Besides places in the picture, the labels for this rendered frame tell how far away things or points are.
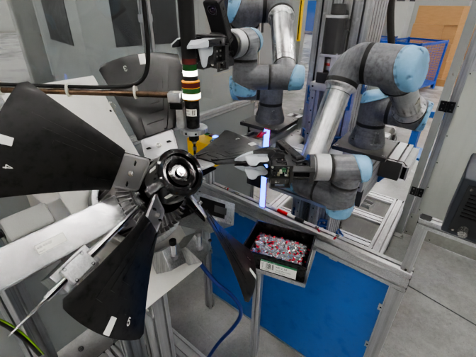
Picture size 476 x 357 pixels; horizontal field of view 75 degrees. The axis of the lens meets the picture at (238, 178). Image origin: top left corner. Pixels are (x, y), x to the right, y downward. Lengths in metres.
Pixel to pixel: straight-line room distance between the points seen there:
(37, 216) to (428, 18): 8.55
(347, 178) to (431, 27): 7.97
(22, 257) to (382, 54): 0.97
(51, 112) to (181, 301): 1.53
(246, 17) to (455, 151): 1.67
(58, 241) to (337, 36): 1.26
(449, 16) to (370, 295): 7.80
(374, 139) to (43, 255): 1.21
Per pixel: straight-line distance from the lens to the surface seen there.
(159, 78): 0.87
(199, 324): 1.92
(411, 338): 2.10
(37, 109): 0.71
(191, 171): 0.74
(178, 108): 0.76
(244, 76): 0.97
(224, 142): 0.97
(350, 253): 1.14
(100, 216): 0.81
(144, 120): 0.84
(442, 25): 8.67
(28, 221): 0.82
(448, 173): 2.50
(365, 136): 1.40
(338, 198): 0.90
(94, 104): 1.06
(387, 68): 0.95
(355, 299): 1.28
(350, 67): 0.98
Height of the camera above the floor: 1.56
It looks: 30 degrees down
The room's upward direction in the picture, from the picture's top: 1 degrees clockwise
